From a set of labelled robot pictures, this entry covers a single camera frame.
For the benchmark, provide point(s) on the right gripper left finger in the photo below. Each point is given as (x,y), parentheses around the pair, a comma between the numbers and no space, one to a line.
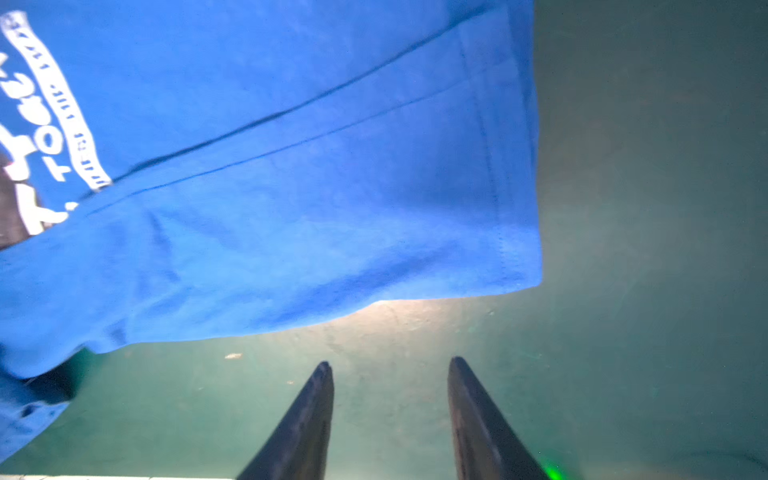
(297,448)

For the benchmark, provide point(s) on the aluminium front rail frame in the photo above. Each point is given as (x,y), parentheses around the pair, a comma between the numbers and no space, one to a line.
(75,477)

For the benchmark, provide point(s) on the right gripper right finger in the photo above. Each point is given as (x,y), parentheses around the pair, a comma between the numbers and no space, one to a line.
(485,445)

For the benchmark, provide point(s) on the blue printed t-shirt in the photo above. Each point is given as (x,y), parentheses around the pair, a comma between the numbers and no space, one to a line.
(189,170)

